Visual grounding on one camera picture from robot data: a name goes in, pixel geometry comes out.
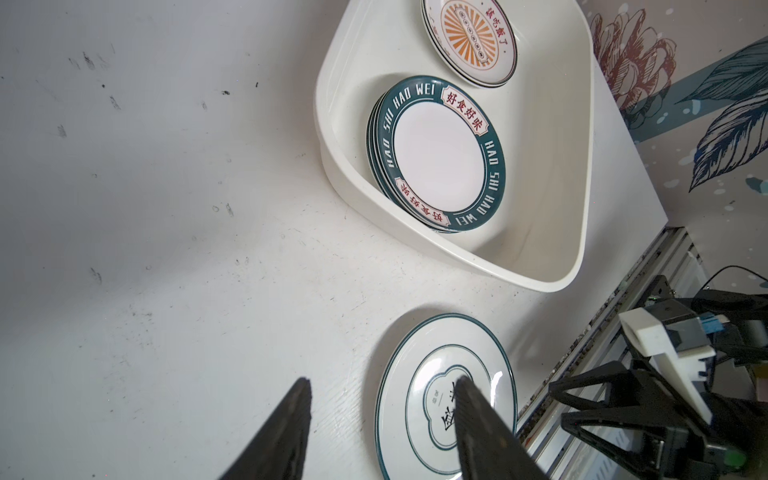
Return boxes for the white plastic bin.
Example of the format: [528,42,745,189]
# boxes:
[314,1,594,292]

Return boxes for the aluminium rail base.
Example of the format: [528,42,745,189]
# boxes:
[517,227,704,479]

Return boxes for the orange sunburst plate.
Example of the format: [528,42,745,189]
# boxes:
[420,0,518,88]

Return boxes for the black rim flower plate front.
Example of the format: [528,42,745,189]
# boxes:
[374,313,518,479]

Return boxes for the green rim plate front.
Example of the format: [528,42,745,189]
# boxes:
[365,75,506,234]

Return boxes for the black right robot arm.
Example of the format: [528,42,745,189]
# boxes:
[549,290,767,479]

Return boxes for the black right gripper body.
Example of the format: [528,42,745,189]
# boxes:
[549,361,749,479]

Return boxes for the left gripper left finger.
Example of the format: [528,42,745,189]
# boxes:
[220,377,312,479]

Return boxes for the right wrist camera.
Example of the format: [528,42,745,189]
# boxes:
[619,298,722,425]

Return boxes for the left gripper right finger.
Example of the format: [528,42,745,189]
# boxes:
[454,376,547,480]

